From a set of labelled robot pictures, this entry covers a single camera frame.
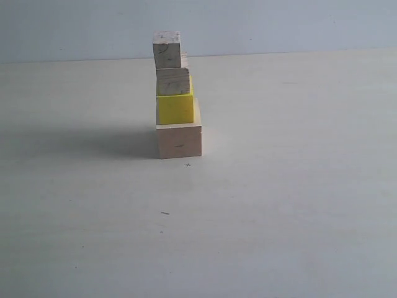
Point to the large plain wooden cube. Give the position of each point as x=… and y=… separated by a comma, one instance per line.
x=180, y=140

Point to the yellow cube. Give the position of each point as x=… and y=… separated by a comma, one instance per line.
x=176, y=108

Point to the medium striped wooden cube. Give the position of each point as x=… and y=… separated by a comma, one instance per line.
x=174, y=81

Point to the small wooden cube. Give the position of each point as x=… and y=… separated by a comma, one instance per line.
x=167, y=49

